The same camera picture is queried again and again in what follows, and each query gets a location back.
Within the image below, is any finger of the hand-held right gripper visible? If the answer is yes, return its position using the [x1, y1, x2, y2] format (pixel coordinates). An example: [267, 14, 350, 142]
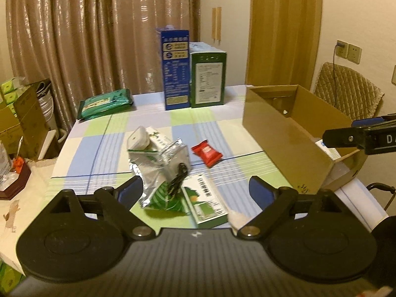
[322, 127, 366, 149]
[351, 114, 396, 128]

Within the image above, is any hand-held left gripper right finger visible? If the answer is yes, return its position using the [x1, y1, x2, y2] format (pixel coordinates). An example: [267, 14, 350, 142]
[237, 176, 347, 240]

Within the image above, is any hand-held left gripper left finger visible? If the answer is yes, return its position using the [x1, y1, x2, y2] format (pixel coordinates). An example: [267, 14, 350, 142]
[49, 176, 156, 241]

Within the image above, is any silver foil packet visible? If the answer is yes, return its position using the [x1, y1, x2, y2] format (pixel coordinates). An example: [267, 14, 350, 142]
[128, 148, 165, 208]

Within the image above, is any green leaf print packet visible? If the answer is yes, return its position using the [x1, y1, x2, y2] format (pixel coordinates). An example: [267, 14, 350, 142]
[145, 181, 191, 219]

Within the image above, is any brown cardboard box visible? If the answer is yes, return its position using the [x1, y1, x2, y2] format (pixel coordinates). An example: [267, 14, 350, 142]
[242, 84, 369, 194]

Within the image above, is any red snack packet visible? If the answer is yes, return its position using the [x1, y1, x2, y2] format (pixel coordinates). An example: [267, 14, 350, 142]
[191, 140, 223, 168]

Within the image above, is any checked cloth desktop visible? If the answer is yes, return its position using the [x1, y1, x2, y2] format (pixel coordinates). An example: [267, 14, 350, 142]
[46, 84, 313, 232]

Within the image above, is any white blue small box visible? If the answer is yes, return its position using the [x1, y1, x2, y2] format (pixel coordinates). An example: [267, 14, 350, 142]
[315, 139, 341, 162]

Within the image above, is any quilted chair cushion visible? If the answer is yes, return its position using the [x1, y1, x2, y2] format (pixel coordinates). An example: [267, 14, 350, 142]
[313, 62, 385, 121]

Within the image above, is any white power adapter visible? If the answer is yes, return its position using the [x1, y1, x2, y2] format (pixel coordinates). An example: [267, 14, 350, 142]
[127, 126, 151, 151]

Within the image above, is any white medicine box green print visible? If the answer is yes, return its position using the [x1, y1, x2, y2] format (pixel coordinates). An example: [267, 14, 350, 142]
[145, 126, 174, 154]

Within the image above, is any white board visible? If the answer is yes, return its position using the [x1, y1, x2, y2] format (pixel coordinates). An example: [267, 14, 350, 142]
[332, 178, 389, 232]

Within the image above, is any green wet wipes packet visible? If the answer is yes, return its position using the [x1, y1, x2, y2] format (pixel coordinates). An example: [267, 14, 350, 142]
[77, 89, 134, 121]

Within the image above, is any reddish wooden tray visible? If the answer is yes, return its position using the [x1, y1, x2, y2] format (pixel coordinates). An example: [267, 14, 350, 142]
[0, 161, 32, 200]

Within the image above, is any white bucket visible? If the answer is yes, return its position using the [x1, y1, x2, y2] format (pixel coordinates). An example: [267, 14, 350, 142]
[36, 81, 58, 130]

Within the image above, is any tall green carton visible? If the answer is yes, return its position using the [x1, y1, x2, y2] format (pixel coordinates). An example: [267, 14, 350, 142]
[189, 42, 227, 109]

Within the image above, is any plain ochre curtain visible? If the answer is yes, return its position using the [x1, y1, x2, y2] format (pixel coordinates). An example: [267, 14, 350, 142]
[247, 0, 324, 89]

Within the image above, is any tall blue carton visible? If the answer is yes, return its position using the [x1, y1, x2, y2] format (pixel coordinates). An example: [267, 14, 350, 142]
[160, 29, 190, 111]

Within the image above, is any tall open cardboard box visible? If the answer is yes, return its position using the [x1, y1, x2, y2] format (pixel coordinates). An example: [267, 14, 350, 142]
[14, 79, 51, 160]

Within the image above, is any low cardboard box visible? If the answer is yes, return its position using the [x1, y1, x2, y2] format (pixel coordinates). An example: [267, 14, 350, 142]
[0, 105, 24, 156]

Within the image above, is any green box with pattern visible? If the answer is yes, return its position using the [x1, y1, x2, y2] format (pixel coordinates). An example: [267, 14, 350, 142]
[0, 260, 26, 297]

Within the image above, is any stack of green boxes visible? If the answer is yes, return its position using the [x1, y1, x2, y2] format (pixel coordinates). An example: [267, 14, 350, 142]
[0, 79, 20, 115]

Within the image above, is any shiny brown curtain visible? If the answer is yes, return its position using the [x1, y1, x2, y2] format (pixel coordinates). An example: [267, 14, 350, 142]
[6, 0, 201, 130]

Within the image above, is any black chair frame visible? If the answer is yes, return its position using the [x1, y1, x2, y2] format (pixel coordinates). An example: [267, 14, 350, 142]
[367, 182, 396, 193]

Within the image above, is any black charger cable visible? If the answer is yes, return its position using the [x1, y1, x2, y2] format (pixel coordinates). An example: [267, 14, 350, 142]
[332, 43, 345, 89]

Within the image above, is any beige wall socket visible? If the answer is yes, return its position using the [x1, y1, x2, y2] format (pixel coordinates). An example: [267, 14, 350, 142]
[348, 44, 362, 64]

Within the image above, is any wall socket with plug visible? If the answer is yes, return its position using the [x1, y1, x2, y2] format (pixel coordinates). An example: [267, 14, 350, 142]
[336, 40, 349, 59]

